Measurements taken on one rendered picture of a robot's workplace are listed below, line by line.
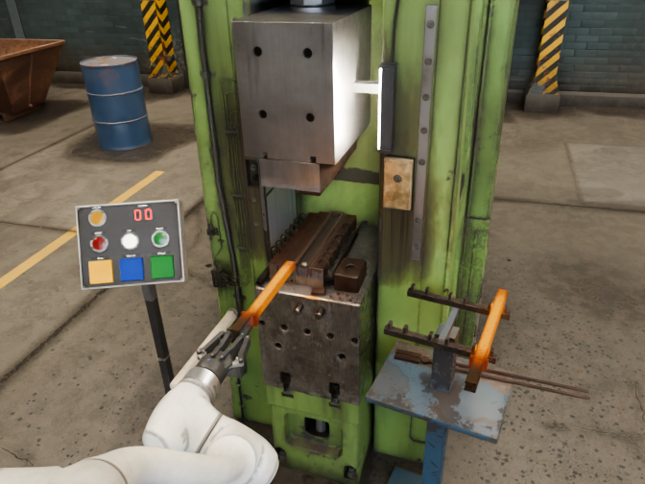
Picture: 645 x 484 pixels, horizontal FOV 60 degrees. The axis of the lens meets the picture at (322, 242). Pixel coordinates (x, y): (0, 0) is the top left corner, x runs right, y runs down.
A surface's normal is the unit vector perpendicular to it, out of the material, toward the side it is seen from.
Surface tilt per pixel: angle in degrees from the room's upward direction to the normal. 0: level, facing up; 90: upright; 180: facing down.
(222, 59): 90
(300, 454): 89
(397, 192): 90
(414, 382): 0
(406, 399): 0
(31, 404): 0
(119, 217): 60
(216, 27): 90
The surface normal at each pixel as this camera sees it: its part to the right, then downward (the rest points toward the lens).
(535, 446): -0.03, -0.88
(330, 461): -0.32, 0.46
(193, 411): 0.48, -0.65
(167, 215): 0.08, -0.02
